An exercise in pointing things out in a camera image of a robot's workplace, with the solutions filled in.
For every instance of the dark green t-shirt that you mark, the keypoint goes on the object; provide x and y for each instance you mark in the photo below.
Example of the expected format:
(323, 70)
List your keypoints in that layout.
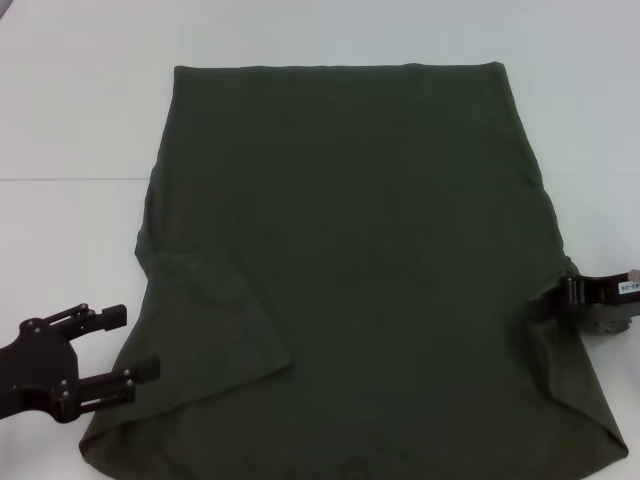
(350, 225)

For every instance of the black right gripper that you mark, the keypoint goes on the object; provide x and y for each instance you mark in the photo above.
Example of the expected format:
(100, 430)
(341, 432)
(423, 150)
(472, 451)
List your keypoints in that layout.
(620, 290)

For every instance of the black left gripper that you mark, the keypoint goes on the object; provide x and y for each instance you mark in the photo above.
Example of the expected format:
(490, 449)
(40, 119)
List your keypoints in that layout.
(40, 370)

